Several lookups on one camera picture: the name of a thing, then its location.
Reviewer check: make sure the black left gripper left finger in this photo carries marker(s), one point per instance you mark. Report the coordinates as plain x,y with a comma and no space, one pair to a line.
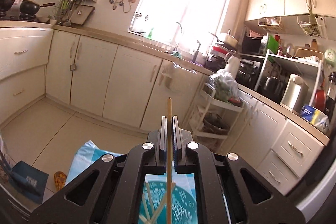
157,162

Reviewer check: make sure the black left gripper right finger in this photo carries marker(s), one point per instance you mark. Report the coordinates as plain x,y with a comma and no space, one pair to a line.
181,137

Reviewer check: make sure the beige chopstick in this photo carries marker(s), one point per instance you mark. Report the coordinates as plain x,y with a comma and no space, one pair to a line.
169,162

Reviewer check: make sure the white kitchen shelf trolley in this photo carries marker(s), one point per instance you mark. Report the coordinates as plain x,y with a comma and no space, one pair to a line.
212,120

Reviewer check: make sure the cream kitchen base cabinets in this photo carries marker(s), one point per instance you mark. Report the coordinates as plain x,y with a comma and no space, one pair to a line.
60,89

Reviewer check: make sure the teal perforated plastic basket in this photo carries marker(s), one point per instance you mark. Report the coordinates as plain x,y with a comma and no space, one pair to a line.
153,206

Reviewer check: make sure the blue white checkered tablecloth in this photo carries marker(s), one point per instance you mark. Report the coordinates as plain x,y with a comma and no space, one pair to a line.
86,155

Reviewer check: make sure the green vegetable plastic bag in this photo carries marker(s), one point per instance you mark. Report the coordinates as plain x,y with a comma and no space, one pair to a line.
226,88

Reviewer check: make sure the steel electric kettle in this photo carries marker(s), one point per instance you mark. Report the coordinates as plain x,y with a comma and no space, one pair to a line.
295,94

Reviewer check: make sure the blue dustpan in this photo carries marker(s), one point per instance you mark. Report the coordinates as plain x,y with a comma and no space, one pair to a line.
29,180

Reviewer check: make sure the white countertop storage rack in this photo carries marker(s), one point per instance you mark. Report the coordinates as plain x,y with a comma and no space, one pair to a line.
310,71

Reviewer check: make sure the black wok on stove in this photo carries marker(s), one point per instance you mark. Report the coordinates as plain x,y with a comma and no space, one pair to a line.
29,7

